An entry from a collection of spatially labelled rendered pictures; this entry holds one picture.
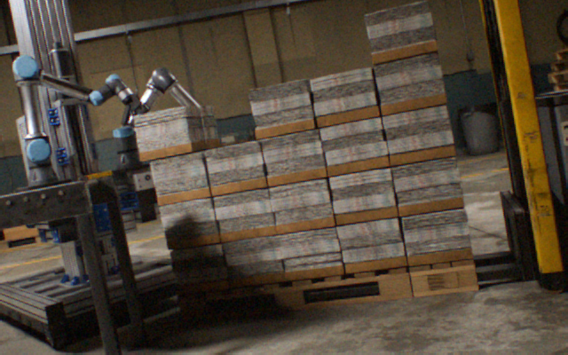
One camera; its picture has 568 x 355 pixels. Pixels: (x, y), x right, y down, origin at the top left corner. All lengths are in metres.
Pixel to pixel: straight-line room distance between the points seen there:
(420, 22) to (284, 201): 1.01
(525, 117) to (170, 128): 1.61
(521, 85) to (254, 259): 1.43
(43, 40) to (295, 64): 6.49
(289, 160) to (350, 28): 7.21
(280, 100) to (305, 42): 6.99
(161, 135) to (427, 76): 1.29
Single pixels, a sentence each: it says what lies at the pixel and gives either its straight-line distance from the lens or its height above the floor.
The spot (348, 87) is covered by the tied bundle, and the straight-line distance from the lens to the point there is 2.79.
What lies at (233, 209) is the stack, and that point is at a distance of 2.95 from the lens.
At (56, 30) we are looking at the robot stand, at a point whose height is 1.65.
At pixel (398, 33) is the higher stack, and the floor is 1.18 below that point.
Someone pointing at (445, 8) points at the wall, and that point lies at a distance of 10.40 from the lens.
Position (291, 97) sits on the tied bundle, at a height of 1.00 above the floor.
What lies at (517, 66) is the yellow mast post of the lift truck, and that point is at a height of 0.93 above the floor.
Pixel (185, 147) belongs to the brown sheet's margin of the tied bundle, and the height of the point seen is 0.86.
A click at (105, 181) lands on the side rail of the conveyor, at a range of 2.86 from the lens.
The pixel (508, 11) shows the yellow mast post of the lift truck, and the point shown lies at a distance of 2.60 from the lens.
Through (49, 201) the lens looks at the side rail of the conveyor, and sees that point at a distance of 2.41.
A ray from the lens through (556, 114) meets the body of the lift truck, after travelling 2.64.
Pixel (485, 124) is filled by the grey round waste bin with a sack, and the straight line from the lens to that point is 9.66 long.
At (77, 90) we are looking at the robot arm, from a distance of 3.45.
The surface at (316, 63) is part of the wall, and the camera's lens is 9.79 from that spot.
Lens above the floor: 0.82
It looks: 3 degrees down
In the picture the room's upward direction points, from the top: 11 degrees counter-clockwise
